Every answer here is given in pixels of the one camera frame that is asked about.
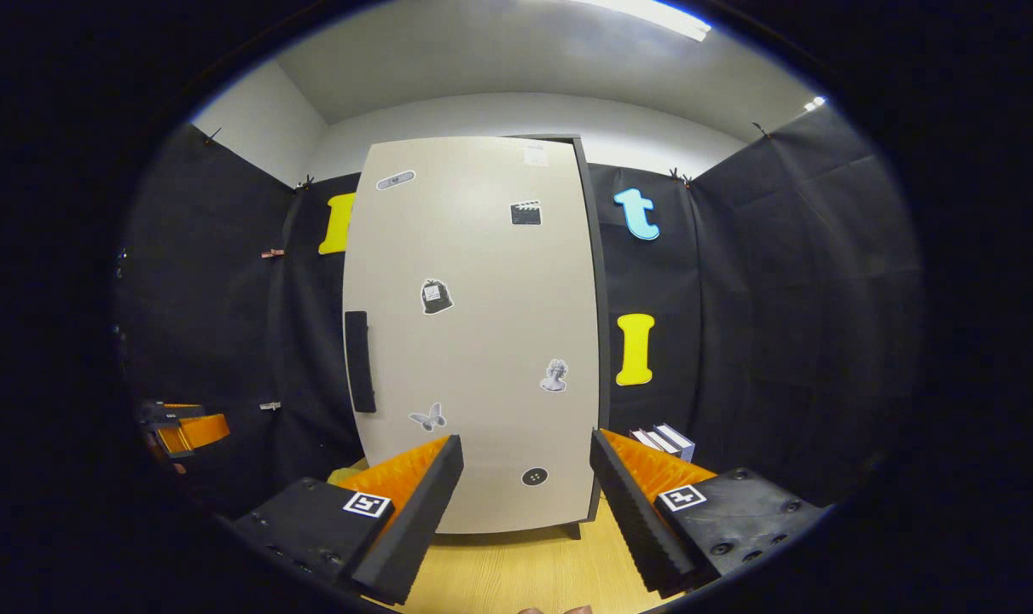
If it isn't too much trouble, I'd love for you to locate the black door handle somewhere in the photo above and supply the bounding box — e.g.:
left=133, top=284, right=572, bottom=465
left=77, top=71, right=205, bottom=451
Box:
left=344, top=310, right=378, bottom=414

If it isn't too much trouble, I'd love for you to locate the black backdrop cloth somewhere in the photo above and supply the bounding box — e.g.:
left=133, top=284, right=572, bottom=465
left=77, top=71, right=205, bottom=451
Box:
left=115, top=107, right=925, bottom=517

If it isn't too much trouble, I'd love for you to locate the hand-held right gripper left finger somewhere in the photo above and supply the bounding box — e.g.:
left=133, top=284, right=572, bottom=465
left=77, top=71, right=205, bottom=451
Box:
left=230, top=434, right=466, bottom=606

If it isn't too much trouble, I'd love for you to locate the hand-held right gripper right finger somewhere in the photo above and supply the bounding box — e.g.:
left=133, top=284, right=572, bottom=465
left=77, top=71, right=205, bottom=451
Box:
left=589, top=428, right=827, bottom=598

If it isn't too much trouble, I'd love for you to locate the long ceiling light panel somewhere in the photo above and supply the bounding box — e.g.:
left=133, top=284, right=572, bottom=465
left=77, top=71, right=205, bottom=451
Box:
left=567, top=0, right=713, bottom=42

